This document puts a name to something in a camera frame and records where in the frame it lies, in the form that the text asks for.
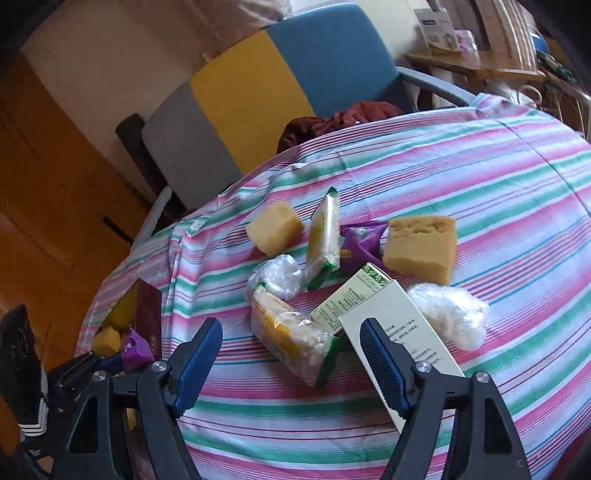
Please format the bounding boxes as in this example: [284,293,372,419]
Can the white printed card box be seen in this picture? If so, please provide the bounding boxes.
[413,8,463,53]

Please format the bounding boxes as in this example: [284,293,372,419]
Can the person's left hand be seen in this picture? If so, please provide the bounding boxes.
[17,368,50,437]

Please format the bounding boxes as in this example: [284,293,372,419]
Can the large yellow sponge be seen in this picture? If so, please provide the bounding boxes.
[383,215,458,286]

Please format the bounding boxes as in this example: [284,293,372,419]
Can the small yellow sponge cube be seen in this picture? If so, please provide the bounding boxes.
[245,202,305,256]

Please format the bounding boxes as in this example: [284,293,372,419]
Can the blue yellow grey chair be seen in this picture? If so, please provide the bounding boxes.
[115,4,477,245]

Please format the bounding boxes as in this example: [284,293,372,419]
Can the yellow sponge piece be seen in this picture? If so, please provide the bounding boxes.
[92,325,122,357]

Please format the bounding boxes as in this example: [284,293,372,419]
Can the pink packet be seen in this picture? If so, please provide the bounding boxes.
[452,28,482,64]

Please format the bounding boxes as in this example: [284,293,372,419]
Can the yellow green snack packet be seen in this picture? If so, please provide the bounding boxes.
[249,282,352,389]
[305,187,343,291]

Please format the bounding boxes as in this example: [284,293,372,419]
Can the purple snack packet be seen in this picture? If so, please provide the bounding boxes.
[119,328,156,373]
[339,220,389,273]

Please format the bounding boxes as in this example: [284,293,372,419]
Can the dark red cloth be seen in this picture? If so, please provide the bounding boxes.
[277,102,405,155]

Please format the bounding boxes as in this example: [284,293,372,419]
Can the striped bed sheet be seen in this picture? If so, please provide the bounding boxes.
[76,93,591,480]

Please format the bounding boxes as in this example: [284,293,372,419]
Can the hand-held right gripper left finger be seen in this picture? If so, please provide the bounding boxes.
[50,318,224,480]

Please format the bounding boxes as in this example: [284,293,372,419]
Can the white green carton box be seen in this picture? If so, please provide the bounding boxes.
[309,262,465,435]

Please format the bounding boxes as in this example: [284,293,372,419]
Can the maroon storage box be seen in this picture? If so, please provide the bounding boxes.
[90,278,164,372]

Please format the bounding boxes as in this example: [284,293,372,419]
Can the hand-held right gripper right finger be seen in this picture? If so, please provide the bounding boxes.
[359,318,533,480]

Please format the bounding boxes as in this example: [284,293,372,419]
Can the wooden desk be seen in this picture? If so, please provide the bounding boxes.
[404,51,546,85]

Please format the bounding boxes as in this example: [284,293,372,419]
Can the clear crumpled plastic bag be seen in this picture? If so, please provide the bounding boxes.
[246,254,305,301]
[406,283,490,352]

